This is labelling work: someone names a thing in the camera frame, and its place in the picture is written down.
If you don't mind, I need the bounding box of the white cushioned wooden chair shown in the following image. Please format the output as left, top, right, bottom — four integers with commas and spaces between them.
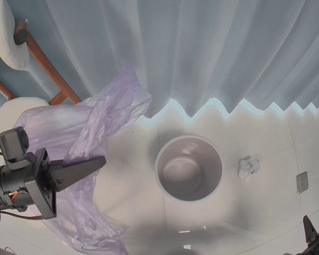
0, 0, 108, 232

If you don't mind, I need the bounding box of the white wrapper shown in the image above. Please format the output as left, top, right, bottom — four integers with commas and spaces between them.
238, 157, 260, 181

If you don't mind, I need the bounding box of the white trash bin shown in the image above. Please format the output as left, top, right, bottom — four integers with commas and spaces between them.
154, 134, 224, 204

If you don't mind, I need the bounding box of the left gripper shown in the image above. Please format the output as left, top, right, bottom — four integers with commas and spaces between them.
0, 148, 106, 220

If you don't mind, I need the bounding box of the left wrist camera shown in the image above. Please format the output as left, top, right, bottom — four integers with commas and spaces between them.
0, 126, 46, 171

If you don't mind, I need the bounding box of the purple plastic bag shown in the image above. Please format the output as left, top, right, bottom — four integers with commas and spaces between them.
13, 61, 152, 254

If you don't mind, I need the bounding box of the pale blue curtain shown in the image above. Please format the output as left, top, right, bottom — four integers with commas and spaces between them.
0, 0, 319, 121

